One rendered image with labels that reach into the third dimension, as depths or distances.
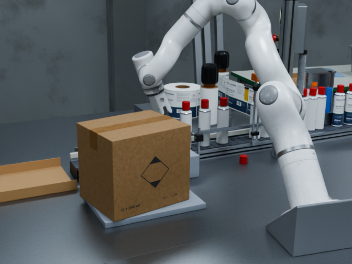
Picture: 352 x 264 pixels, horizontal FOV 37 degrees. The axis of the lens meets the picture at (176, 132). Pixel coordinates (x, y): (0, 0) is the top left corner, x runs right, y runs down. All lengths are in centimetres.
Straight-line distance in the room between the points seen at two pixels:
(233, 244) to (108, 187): 42
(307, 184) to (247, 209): 29
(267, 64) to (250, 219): 52
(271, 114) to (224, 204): 39
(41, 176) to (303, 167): 102
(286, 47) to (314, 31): 390
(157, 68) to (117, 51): 297
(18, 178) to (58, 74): 312
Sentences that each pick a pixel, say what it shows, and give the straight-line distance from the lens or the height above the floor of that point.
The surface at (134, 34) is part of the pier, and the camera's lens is 495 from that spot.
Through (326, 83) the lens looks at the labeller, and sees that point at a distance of 272.
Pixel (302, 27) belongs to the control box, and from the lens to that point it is 221.
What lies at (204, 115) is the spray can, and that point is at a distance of 221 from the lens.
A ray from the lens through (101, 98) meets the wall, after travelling 528.
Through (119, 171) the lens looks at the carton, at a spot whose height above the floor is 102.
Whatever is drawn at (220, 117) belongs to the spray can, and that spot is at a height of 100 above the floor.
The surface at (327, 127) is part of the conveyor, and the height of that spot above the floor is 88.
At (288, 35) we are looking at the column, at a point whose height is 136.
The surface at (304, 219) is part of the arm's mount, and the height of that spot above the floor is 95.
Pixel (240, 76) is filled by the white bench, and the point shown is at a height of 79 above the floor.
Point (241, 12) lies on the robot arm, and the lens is 186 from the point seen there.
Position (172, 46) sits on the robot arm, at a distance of 201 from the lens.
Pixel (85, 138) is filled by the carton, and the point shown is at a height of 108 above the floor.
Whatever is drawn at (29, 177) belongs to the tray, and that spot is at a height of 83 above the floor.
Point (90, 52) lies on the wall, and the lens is 517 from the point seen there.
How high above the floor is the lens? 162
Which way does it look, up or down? 18 degrees down
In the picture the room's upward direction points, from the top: 1 degrees clockwise
